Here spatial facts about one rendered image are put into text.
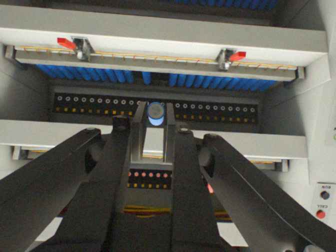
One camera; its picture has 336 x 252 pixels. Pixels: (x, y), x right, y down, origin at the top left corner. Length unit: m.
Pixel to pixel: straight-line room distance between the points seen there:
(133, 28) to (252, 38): 0.21
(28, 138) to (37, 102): 0.17
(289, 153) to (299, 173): 0.06
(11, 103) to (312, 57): 0.60
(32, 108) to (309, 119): 0.62
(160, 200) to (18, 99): 0.46
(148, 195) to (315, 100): 0.49
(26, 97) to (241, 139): 0.48
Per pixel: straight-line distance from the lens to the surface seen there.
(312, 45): 0.47
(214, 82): 0.48
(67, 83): 0.56
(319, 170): 0.51
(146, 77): 0.46
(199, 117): 0.53
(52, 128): 0.43
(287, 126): 0.54
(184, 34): 0.38
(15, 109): 0.53
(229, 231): 0.50
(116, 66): 0.42
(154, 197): 0.65
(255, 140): 0.43
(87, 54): 0.41
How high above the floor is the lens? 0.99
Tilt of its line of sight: 10 degrees up
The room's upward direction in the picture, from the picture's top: 176 degrees counter-clockwise
